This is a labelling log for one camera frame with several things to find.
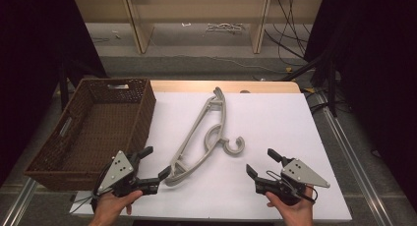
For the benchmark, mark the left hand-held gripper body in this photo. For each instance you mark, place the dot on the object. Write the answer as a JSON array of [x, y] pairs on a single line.
[[119, 168]]

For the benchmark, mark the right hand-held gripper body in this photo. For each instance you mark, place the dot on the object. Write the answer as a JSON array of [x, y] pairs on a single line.
[[301, 173]]

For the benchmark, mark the grey plastic clothes hanger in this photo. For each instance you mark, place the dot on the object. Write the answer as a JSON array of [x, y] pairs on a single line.
[[232, 153]]

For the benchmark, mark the brown wicker basket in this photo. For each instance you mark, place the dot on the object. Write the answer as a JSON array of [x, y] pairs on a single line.
[[105, 121]]

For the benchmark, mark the person's left hand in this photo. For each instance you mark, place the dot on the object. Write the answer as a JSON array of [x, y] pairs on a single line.
[[108, 208]]

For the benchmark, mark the person's right hand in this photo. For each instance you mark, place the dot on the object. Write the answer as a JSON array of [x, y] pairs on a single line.
[[296, 214]]

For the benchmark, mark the black tripod stand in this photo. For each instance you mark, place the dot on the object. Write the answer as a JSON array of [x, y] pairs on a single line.
[[332, 95]]

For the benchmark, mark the black curtain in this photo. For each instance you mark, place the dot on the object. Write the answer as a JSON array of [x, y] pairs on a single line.
[[377, 72], [29, 55]]

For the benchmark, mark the small white tag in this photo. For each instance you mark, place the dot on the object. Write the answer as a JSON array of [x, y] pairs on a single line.
[[186, 24]]

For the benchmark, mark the aluminium rail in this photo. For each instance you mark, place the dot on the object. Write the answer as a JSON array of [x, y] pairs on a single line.
[[19, 203], [360, 173]]

